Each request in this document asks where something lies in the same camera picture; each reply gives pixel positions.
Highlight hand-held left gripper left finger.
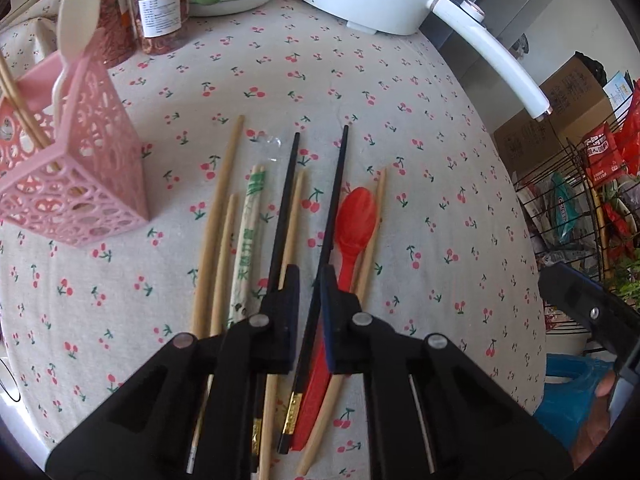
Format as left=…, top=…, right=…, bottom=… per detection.
left=45, top=264, right=301, bottom=480

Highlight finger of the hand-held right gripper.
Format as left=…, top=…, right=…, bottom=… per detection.
left=538, top=261, right=640, bottom=361

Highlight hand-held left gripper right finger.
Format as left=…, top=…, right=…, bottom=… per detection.
left=318, top=264, right=574, bottom=480

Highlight paper-wrapped disposable chopsticks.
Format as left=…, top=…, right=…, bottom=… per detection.
left=228, top=162, right=267, bottom=331

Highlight black chopstick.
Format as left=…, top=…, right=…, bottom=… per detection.
left=276, top=125, right=350, bottom=456
left=248, top=132, right=301, bottom=471

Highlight red plastic spoon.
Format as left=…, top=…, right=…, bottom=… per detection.
left=290, top=186, right=378, bottom=453

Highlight long wooden chopstick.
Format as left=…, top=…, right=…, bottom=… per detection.
left=191, top=115, right=246, bottom=338

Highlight pink perforated utensil holder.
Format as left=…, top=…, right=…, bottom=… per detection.
left=0, top=52, right=151, bottom=247

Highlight person's right hand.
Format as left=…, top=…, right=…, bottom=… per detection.
left=570, top=374, right=623, bottom=468

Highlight blue plastic container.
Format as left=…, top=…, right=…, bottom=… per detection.
left=532, top=355, right=618, bottom=453

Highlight teal snack packet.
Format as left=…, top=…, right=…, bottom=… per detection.
left=550, top=172, right=583, bottom=243

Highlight red snack packet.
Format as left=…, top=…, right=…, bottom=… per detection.
left=582, top=122, right=628, bottom=188
left=615, top=79, right=640, bottom=177

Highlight brown cardboard box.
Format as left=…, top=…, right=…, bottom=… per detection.
left=492, top=109, right=566, bottom=177
left=539, top=55, right=623, bottom=148

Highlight black bag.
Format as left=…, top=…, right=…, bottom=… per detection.
left=575, top=51, right=608, bottom=86

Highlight silver refrigerator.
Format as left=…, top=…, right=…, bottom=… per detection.
left=420, top=0, right=561, bottom=56

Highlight thin bamboo chopstick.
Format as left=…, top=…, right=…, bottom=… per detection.
left=0, top=52, right=48, bottom=151
left=0, top=77, right=61, bottom=171

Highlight labelled jar of dried fruit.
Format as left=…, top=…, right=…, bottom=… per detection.
left=125, top=0, right=192, bottom=56

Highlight jar of red flakes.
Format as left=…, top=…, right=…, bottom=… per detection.
left=92, top=0, right=138, bottom=68

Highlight white plastic spoon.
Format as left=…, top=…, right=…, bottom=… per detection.
left=51, top=0, right=101, bottom=126

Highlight black wire rack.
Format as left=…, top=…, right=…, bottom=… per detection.
left=515, top=120, right=640, bottom=341

